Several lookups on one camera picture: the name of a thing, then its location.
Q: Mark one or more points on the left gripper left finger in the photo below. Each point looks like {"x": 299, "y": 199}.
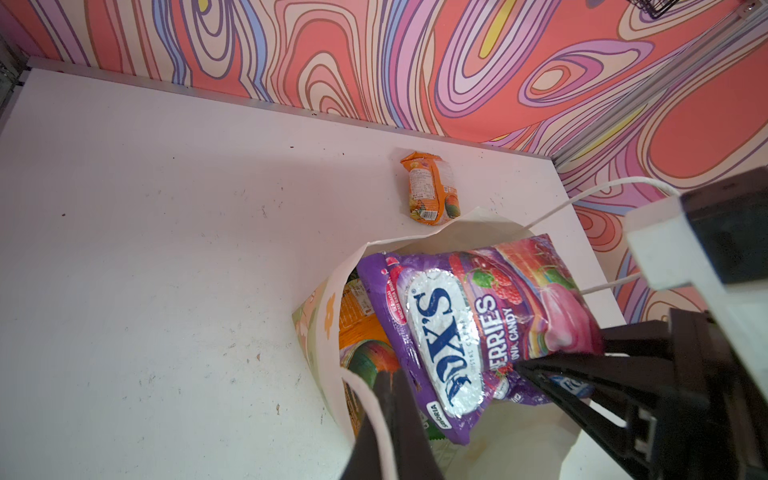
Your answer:
{"x": 373, "y": 455}

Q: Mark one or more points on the orange Fox's bag large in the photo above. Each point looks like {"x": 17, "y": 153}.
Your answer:
{"x": 364, "y": 346}

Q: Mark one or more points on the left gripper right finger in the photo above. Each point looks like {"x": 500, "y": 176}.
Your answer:
{"x": 413, "y": 454}

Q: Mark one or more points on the white paper bag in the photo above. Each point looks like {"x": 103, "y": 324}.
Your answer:
{"x": 318, "y": 319}

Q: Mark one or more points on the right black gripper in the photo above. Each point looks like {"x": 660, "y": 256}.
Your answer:
{"x": 680, "y": 405}

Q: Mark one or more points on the orange Fox's bag small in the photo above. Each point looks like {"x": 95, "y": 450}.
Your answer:
{"x": 433, "y": 196}

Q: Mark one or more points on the purple Fox's berries bag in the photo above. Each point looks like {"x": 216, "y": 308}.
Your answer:
{"x": 459, "y": 323}

